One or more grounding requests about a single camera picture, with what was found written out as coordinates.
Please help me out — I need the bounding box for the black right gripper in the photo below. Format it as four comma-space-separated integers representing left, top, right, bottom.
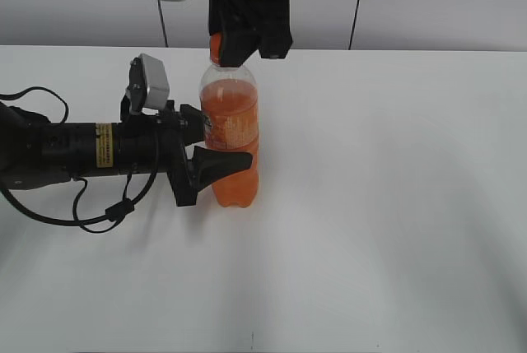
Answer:
208, 0, 293, 67

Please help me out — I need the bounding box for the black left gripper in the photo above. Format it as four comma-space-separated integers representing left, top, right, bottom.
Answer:
117, 100, 253, 207

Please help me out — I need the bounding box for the orange bottle cap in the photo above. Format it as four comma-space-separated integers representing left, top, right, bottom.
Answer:
209, 32, 222, 65

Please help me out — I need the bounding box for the orange soda plastic bottle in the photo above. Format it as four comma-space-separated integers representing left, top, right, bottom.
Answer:
199, 64, 259, 207

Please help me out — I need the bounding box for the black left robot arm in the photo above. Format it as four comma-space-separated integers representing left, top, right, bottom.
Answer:
1, 101, 253, 207

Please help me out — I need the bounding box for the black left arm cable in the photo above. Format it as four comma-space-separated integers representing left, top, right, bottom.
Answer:
0, 86, 160, 235

